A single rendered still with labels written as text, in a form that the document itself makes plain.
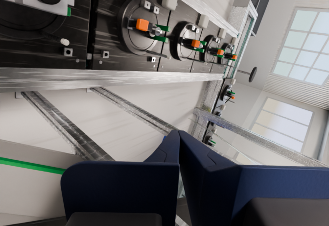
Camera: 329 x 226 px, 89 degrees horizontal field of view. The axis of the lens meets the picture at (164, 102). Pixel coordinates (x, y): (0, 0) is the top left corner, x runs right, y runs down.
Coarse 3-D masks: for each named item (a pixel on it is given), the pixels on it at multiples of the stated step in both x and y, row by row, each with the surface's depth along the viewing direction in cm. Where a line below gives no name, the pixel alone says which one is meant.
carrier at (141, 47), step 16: (96, 0) 35; (112, 0) 37; (128, 0) 39; (144, 0) 39; (160, 0) 47; (176, 0) 49; (96, 16) 35; (112, 16) 38; (128, 16) 39; (144, 16) 43; (160, 16) 50; (96, 32) 37; (112, 32) 39; (128, 32) 41; (144, 32) 42; (160, 32) 40; (96, 48) 38; (112, 48) 41; (128, 48) 42; (144, 48) 47; (160, 48) 55; (96, 64) 39; (112, 64) 43; (128, 64) 47; (144, 64) 52
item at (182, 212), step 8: (184, 200) 25; (176, 208) 23; (184, 208) 23; (64, 216) 17; (184, 216) 22; (16, 224) 15; (24, 224) 15; (32, 224) 15; (40, 224) 15; (48, 224) 16; (56, 224) 16; (64, 224) 16
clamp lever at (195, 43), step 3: (183, 39) 58; (183, 42) 58; (186, 42) 56; (189, 42) 55; (192, 42) 53; (195, 42) 52; (198, 42) 53; (192, 45) 53; (195, 45) 52; (198, 45) 53
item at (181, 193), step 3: (180, 174) 122; (180, 177) 119; (180, 180) 116; (180, 183) 113; (180, 186) 111; (183, 186) 112; (180, 189) 109; (183, 189) 109; (180, 192) 106; (183, 192) 107; (180, 195) 104; (183, 195) 105; (177, 198) 102
